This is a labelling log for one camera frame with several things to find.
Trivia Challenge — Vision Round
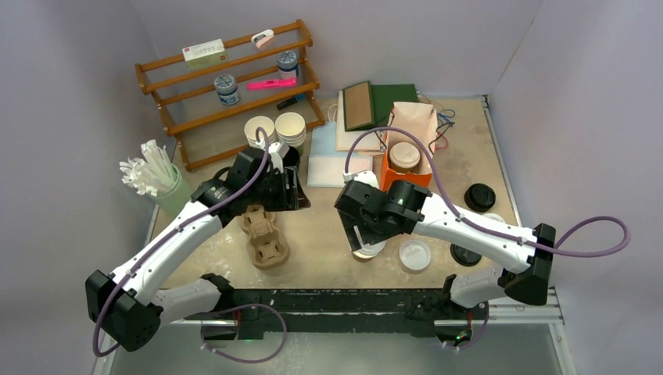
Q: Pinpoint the orange paper bag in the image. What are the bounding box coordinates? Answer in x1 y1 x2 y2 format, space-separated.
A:
379 102 439 191

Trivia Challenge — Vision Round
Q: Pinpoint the pink marker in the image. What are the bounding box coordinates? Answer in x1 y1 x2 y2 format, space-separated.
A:
246 77 298 91

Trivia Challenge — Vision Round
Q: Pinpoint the white green box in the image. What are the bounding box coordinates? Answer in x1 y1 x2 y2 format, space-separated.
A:
181 39 228 71

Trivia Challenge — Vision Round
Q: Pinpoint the left white cup stack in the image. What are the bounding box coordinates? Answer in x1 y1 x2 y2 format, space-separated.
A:
244 116 278 149

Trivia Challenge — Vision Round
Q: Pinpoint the white pink clip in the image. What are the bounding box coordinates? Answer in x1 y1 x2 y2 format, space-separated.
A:
251 29 275 51

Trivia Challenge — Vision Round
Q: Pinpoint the blue white jar left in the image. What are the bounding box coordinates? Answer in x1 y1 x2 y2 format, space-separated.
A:
214 74 241 105

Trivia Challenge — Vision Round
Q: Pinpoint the black blue marker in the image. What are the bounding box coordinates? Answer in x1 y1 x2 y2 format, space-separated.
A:
276 94 306 110

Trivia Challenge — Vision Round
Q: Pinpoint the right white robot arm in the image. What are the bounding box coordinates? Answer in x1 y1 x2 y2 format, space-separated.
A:
334 179 554 318

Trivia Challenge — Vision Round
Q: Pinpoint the wooden shelf rack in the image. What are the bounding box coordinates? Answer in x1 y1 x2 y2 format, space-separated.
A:
134 20 326 171

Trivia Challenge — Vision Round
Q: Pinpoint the right white cup stack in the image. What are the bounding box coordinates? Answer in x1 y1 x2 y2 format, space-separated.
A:
274 112 306 155

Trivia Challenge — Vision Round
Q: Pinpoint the blue white jar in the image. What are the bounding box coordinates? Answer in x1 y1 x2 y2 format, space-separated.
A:
214 74 241 105
276 50 299 80

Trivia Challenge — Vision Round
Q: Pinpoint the pulp cup carrier tray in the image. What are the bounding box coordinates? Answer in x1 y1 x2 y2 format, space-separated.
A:
239 205 291 270

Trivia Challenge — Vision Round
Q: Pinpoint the white cup lid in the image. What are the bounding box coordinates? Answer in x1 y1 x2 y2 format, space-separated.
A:
483 212 506 223
399 240 432 271
352 241 386 257

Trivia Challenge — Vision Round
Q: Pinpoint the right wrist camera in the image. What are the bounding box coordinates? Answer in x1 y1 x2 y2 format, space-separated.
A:
343 170 379 188

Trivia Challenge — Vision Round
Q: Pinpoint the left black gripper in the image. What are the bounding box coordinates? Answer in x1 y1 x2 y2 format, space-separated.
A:
247 166 310 212

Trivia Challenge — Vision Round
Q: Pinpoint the green straw holder cup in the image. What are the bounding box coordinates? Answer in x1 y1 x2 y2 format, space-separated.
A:
152 165 193 219

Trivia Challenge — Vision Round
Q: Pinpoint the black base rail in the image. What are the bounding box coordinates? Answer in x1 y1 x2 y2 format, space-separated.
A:
109 287 565 343

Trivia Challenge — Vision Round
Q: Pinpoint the brown paper cup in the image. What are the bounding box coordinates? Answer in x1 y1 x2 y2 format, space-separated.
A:
389 164 419 174
353 253 374 263

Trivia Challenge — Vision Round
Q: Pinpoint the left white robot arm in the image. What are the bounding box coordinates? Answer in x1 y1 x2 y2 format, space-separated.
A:
84 145 310 357

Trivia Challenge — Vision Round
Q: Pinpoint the green paper bag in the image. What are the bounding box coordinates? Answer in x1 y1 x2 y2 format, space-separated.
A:
341 80 419 131

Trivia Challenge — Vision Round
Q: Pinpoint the white cup lid picked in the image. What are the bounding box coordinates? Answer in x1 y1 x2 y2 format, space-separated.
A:
388 141 421 166

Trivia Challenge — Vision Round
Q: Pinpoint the blue white jar right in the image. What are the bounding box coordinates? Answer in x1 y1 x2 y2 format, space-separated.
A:
276 50 299 80

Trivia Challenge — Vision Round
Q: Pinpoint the white cup stack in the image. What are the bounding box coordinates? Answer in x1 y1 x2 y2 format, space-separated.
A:
274 112 306 155
244 116 278 149

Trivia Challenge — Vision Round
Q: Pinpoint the black paper cup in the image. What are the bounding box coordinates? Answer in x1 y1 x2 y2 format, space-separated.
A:
283 146 301 168

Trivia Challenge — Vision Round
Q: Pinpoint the black cup lid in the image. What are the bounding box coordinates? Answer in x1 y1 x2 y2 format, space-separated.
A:
450 244 482 267
464 183 496 213

